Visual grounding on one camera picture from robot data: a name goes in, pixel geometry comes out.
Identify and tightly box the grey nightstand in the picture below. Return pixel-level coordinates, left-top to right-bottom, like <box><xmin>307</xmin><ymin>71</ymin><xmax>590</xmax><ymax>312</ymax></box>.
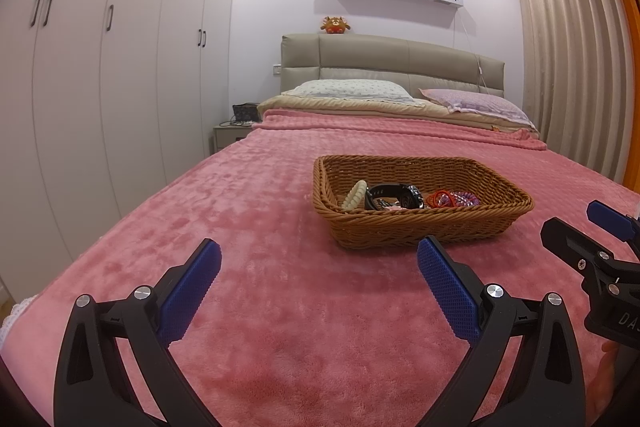
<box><xmin>212</xmin><ymin>124</ymin><xmax>261</xmax><ymax>152</ymax></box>

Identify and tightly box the beige blanket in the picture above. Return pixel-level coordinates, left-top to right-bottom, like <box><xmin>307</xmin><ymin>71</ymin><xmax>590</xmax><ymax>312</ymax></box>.
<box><xmin>257</xmin><ymin>94</ymin><xmax>541</xmax><ymax>140</ymax></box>

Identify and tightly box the beige curtain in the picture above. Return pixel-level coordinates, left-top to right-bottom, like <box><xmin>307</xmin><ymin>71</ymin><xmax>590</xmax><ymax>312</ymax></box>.
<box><xmin>512</xmin><ymin>0</ymin><xmax>626</xmax><ymax>188</ymax></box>

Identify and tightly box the purple spiral hair tie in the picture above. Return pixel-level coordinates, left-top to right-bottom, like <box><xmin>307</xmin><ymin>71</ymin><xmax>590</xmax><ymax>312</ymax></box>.
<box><xmin>446</xmin><ymin>191</ymin><xmax>482</xmax><ymax>208</ymax></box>

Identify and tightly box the white wardrobe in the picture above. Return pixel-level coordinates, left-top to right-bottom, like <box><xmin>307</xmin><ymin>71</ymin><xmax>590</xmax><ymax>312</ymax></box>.
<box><xmin>0</xmin><ymin>0</ymin><xmax>241</xmax><ymax>303</ymax></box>

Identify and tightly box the grey padded headboard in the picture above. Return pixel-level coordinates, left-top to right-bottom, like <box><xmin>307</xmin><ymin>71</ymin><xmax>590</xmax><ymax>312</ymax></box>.
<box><xmin>280</xmin><ymin>33</ymin><xmax>506</xmax><ymax>108</ymax></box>

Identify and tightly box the orange curtain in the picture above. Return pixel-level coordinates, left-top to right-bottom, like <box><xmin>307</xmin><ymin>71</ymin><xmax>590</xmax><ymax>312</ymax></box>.
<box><xmin>585</xmin><ymin>0</ymin><xmax>640</xmax><ymax>190</ymax></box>

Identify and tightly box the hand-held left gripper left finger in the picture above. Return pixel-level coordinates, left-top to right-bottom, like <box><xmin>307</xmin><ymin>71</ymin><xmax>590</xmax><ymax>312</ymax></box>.
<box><xmin>52</xmin><ymin>238</ymin><xmax>223</xmax><ymax>427</ymax></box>

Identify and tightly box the white lace bed skirt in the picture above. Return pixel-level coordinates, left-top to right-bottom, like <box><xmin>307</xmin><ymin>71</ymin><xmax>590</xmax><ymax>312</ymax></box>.
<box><xmin>0</xmin><ymin>294</ymin><xmax>38</xmax><ymax>343</ymax></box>

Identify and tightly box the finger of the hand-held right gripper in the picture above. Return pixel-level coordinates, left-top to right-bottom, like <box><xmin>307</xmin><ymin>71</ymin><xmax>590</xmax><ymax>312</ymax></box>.
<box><xmin>586</xmin><ymin>200</ymin><xmax>640</xmax><ymax>253</ymax></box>
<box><xmin>541</xmin><ymin>217</ymin><xmax>618</xmax><ymax>280</ymax></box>

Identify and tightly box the black wristwatch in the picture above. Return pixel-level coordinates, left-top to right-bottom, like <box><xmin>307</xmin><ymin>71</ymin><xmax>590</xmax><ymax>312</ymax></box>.
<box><xmin>365</xmin><ymin>183</ymin><xmax>426</xmax><ymax>210</ymax></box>

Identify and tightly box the pink fleece blanket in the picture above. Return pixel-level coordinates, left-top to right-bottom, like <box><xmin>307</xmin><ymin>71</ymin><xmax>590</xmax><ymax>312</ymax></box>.
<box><xmin>0</xmin><ymin>109</ymin><xmax>640</xmax><ymax>427</ymax></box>

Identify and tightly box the cream hair claw clip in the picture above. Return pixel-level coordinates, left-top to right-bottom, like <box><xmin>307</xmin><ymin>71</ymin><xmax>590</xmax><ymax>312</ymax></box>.
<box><xmin>342</xmin><ymin>180</ymin><xmax>369</xmax><ymax>212</ymax></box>

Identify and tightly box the dark patterned bag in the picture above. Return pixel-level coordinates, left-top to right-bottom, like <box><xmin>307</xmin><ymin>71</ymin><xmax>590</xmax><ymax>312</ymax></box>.
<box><xmin>232</xmin><ymin>103</ymin><xmax>261</xmax><ymax>122</ymax></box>

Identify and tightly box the brown wicker basket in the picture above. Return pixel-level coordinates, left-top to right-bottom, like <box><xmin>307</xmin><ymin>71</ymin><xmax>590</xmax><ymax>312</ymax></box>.
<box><xmin>313</xmin><ymin>155</ymin><xmax>534</xmax><ymax>251</ymax></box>

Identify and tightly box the orange plush toy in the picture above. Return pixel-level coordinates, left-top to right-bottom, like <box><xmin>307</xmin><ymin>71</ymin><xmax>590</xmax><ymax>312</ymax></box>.
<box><xmin>320</xmin><ymin>16</ymin><xmax>352</xmax><ymax>36</ymax></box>

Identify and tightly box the pink pillow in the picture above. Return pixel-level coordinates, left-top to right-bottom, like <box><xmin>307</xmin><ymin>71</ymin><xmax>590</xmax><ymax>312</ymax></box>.
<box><xmin>418</xmin><ymin>88</ymin><xmax>537</xmax><ymax>130</ymax></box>

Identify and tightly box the white floral pillow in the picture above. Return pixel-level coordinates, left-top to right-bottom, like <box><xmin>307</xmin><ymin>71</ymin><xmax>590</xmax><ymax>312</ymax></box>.
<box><xmin>287</xmin><ymin>79</ymin><xmax>416</xmax><ymax>102</ymax></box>

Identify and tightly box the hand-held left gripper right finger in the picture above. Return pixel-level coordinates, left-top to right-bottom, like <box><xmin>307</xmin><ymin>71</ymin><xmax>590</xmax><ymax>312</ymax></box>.
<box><xmin>416</xmin><ymin>235</ymin><xmax>598</xmax><ymax>427</ymax></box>

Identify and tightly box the red hair tie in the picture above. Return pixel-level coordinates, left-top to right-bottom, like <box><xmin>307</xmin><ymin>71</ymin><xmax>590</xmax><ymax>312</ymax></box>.
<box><xmin>425</xmin><ymin>188</ymin><xmax>453</xmax><ymax>208</ymax></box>

